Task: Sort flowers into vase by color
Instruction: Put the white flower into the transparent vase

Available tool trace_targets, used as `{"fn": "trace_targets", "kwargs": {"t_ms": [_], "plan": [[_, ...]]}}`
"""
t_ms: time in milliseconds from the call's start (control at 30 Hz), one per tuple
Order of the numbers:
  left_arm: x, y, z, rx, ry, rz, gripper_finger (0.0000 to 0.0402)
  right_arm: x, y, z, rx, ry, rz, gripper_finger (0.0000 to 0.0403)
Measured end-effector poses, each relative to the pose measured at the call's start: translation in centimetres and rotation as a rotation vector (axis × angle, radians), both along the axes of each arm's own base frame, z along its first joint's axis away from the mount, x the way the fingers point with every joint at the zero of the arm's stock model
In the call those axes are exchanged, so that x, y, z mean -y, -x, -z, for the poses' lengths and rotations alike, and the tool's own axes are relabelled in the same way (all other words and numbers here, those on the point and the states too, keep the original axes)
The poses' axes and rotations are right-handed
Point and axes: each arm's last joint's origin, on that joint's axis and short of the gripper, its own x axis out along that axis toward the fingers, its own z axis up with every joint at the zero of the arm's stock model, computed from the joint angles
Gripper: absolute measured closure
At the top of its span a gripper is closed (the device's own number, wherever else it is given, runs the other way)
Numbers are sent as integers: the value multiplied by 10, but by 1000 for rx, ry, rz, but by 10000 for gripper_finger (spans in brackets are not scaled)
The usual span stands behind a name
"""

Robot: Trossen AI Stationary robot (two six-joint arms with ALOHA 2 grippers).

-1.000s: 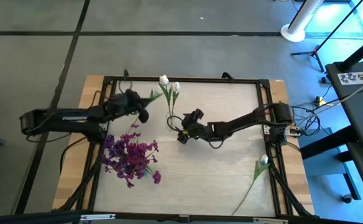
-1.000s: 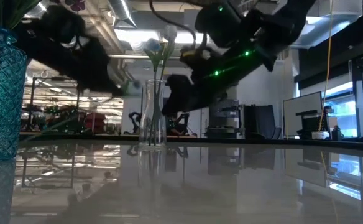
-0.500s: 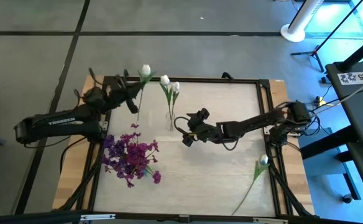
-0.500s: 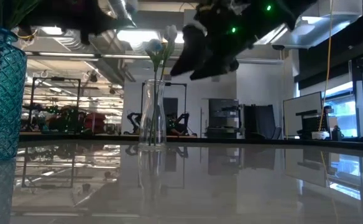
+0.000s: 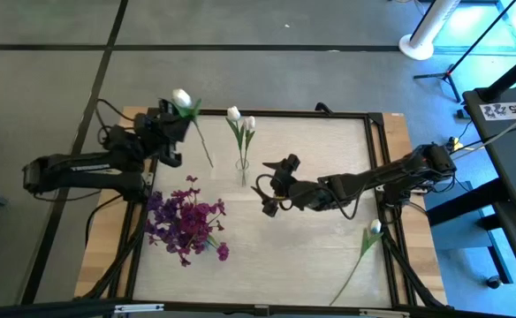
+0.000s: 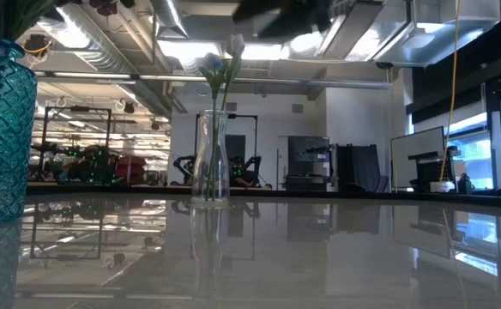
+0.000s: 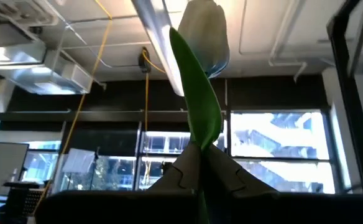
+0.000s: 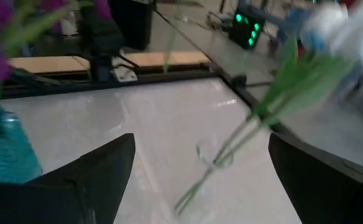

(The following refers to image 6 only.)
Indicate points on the dark bottle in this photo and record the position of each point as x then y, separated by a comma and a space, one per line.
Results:
465, 184

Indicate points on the black upright panel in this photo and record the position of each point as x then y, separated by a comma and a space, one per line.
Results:
362, 163

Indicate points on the white board with dark frame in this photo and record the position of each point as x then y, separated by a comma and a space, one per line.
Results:
413, 143

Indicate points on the clear glass vase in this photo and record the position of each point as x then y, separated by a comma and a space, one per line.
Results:
209, 171

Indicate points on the long horizontal ceiling pipe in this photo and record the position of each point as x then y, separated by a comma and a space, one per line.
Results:
276, 80

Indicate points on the black equipment rack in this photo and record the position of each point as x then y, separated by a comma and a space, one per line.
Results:
426, 165

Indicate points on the background wooden-edged table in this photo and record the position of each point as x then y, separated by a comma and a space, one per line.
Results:
147, 188

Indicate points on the wide silver spiral duct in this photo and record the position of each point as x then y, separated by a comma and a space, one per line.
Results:
96, 38

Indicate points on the grey wall vent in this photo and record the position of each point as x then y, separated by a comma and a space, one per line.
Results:
232, 106

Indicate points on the large sheet-metal duct hood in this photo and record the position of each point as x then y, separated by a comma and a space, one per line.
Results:
426, 43

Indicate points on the bright ceiling light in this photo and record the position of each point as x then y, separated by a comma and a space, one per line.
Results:
182, 49

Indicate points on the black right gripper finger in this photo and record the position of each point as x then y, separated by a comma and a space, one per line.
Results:
285, 32
259, 10

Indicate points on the dark ceiling dome camera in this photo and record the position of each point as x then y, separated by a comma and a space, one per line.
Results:
384, 65

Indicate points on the teal textured glass vase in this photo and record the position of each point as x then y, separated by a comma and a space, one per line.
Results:
4, 129

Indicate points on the red background object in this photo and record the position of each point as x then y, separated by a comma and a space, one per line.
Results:
128, 167

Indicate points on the flat sheet-metal duct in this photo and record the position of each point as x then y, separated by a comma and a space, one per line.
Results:
353, 34

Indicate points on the black metal frame rig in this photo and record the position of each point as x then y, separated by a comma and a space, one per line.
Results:
242, 116
79, 108

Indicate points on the black equipment cabinet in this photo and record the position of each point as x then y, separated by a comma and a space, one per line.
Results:
308, 148

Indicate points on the silver spiral ceiling duct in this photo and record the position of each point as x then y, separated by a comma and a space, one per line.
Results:
167, 17

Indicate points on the grey door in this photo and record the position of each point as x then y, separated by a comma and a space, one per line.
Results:
237, 148

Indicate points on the white round device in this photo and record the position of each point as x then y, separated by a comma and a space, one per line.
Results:
441, 186

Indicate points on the background black robot arm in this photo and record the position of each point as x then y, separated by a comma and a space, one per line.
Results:
184, 169
248, 171

